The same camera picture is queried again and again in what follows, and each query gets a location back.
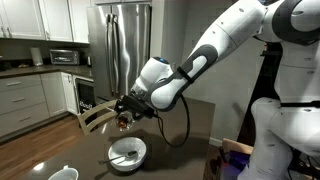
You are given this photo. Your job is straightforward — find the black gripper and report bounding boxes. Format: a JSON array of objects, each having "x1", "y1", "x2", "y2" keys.
[{"x1": 114, "y1": 95, "x2": 154, "y2": 122}]

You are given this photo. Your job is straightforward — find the clear glass cup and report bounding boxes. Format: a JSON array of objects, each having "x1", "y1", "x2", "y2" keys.
[{"x1": 116, "y1": 112, "x2": 134, "y2": 131}]

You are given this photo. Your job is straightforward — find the nuts and dried fruit mix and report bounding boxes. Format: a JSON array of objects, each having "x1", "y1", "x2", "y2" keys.
[{"x1": 118, "y1": 117, "x2": 129, "y2": 128}]

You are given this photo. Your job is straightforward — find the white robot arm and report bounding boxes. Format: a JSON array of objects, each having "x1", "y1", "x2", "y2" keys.
[{"x1": 115, "y1": 0, "x2": 320, "y2": 180}]

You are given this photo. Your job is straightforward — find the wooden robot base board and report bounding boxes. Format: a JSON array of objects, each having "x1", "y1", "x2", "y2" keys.
[{"x1": 222, "y1": 138, "x2": 253, "y2": 154}]

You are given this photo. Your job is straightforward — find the white ceramic bowl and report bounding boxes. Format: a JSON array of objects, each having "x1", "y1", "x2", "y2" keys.
[{"x1": 108, "y1": 137, "x2": 147, "y2": 172}]

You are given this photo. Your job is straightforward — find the white pitcher cup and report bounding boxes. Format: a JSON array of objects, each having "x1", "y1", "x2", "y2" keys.
[{"x1": 48, "y1": 166, "x2": 79, "y2": 180}]

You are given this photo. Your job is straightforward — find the cream wooden chair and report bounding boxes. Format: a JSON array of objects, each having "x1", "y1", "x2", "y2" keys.
[{"x1": 77, "y1": 100, "x2": 117, "y2": 136}]

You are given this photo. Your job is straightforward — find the metal spoon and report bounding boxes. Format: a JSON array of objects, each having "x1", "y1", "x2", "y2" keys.
[{"x1": 97, "y1": 151, "x2": 138, "y2": 165}]

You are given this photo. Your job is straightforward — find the stainless steel refrigerator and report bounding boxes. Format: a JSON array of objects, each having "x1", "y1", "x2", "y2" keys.
[{"x1": 87, "y1": 3, "x2": 151, "y2": 103}]

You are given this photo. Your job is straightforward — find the silver toaster oven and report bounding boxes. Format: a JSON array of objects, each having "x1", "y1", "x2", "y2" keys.
[{"x1": 50, "y1": 49, "x2": 80, "y2": 65}]

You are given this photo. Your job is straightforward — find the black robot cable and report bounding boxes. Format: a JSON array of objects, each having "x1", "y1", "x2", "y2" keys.
[{"x1": 156, "y1": 94, "x2": 191, "y2": 148}]

